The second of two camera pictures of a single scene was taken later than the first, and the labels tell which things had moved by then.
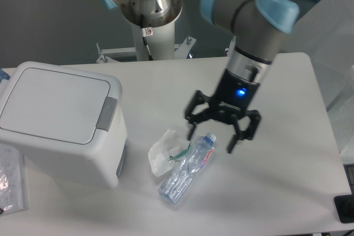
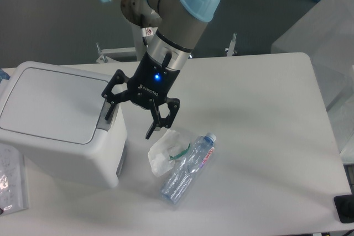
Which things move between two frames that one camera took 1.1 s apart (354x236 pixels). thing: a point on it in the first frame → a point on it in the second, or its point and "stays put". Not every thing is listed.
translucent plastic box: x=324 y=32 stays put
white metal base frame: x=181 y=50 stays put
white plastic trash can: x=68 y=121 stays put
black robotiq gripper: x=233 y=95 → x=151 y=82
